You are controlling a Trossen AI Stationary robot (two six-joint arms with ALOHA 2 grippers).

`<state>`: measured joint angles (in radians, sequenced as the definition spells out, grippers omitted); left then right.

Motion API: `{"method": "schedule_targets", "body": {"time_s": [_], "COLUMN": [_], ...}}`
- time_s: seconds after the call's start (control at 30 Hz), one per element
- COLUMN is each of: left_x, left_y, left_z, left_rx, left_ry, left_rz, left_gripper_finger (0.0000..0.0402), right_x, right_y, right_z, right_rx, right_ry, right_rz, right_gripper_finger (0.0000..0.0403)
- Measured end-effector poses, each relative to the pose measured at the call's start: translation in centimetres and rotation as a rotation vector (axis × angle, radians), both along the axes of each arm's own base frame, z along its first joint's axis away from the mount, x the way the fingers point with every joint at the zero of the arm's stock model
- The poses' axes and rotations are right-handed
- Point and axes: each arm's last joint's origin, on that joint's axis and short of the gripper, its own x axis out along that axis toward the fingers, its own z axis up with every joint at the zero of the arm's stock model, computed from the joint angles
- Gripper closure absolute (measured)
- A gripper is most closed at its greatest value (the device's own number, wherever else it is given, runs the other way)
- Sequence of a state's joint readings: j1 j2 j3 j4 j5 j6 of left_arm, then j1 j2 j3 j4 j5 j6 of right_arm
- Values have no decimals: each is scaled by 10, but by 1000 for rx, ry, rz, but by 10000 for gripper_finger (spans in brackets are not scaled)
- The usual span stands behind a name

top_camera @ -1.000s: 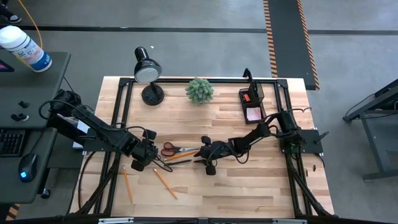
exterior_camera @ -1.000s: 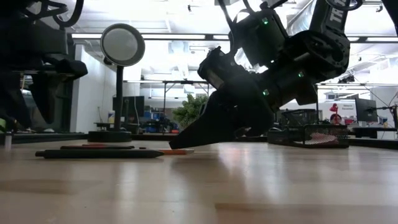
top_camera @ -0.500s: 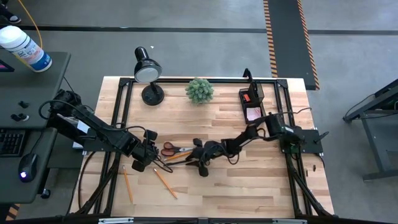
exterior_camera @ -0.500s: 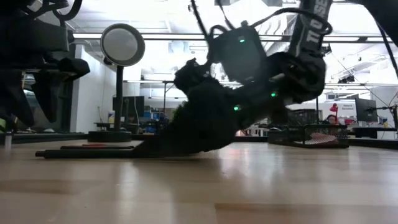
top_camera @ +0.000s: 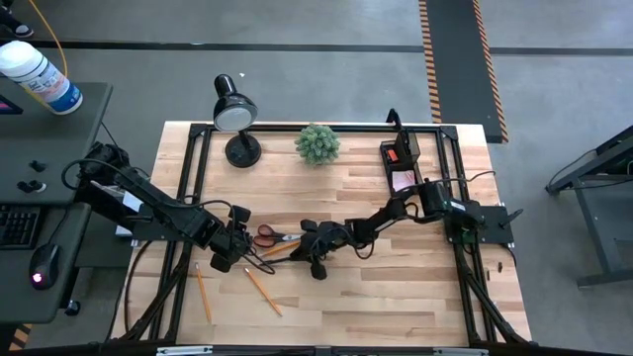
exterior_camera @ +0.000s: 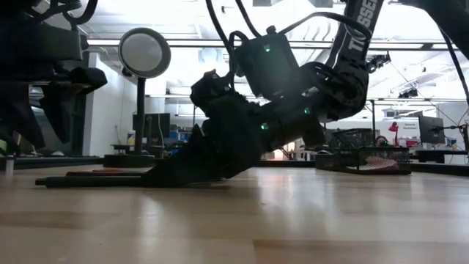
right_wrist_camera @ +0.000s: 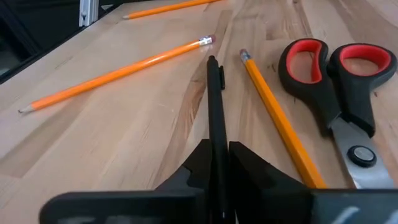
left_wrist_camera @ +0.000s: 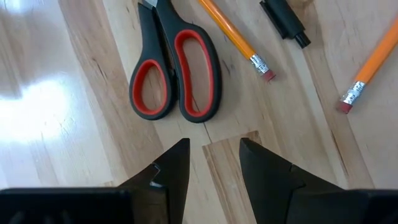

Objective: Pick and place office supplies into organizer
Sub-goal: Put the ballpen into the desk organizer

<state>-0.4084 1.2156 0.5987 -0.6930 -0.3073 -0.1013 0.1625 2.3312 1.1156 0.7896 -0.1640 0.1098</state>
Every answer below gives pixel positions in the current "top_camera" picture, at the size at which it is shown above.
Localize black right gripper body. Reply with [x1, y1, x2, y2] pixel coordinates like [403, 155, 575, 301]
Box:
[300, 220, 350, 282]

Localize black mesh desk organizer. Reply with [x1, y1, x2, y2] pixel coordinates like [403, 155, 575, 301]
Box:
[379, 129, 426, 199]

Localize green potted plant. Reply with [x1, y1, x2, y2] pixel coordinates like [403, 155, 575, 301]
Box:
[295, 123, 341, 167]

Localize black computer mouse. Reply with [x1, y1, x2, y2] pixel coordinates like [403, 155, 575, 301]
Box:
[28, 242, 61, 292]

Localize grey metal table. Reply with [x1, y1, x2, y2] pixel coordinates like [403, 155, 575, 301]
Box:
[545, 124, 633, 289]

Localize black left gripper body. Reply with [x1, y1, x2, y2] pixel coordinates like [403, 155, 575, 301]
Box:
[210, 206, 253, 273]

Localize white box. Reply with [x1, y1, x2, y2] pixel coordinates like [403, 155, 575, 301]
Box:
[115, 190, 144, 238]

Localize black side desk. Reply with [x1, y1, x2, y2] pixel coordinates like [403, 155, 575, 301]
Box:
[0, 81, 114, 325]

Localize black keyboard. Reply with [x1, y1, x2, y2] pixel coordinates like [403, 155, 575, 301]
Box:
[0, 205, 42, 251]

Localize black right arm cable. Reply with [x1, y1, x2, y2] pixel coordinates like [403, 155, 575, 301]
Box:
[353, 236, 377, 261]

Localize yellow cable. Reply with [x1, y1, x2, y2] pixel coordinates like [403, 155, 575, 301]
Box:
[27, 0, 69, 108]

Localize white wipes canister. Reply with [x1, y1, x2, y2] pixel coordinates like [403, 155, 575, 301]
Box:
[0, 40, 84, 116]

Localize scissors with red-black handles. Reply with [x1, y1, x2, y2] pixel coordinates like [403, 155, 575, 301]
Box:
[252, 224, 304, 249]

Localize black aluminium frame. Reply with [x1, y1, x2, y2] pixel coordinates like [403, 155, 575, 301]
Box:
[106, 121, 533, 356]

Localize orange pencil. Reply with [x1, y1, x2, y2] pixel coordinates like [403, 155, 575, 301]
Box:
[194, 262, 214, 325]
[243, 267, 284, 317]
[258, 240, 302, 257]

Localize black curved bracket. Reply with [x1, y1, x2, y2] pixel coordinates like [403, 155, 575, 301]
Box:
[385, 107, 404, 133]

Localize dark device with pink screen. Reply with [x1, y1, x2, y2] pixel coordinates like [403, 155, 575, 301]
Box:
[0, 95, 24, 117]

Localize black desk lamp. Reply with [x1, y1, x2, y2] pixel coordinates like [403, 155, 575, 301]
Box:
[212, 73, 263, 169]

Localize person's shoe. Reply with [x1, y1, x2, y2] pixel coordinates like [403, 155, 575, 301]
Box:
[0, 5, 36, 39]

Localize black hazard-striped floor mat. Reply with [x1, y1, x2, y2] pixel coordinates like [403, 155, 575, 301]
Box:
[417, 0, 509, 144]

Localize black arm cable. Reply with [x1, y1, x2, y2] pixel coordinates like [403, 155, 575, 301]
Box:
[353, 236, 377, 261]
[244, 246, 277, 276]

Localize pink sticky note pad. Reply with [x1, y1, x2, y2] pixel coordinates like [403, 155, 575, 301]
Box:
[391, 170, 417, 193]

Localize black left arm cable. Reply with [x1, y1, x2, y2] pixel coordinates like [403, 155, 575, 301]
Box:
[244, 246, 277, 276]

